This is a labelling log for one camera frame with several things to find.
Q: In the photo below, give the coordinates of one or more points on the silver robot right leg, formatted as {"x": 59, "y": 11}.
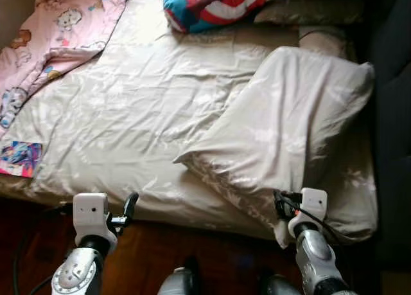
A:
{"x": 279, "y": 285}

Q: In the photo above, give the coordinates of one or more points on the beige leaf-print bed sheet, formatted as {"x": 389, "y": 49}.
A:
{"x": 141, "y": 115}

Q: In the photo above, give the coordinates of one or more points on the small beige rolled cushion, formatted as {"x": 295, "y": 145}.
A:
{"x": 324, "y": 41}

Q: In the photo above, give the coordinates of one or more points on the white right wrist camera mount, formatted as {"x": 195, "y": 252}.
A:
{"x": 313, "y": 202}

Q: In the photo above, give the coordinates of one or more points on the red white blue bolster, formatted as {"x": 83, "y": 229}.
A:
{"x": 212, "y": 9}

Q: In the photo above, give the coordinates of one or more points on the large beige leaf-print pillow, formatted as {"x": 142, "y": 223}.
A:
{"x": 282, "y": 121}

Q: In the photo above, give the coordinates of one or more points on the flat beige pillow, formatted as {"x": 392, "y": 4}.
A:
{"x": 321, "y": 11}

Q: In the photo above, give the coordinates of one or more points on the pink cartoon print blanket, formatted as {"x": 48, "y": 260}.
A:
{"x": 58, "y": 38}

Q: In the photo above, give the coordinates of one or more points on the colourful comic book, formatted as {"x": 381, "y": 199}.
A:
{"x": 19, "y": 159}

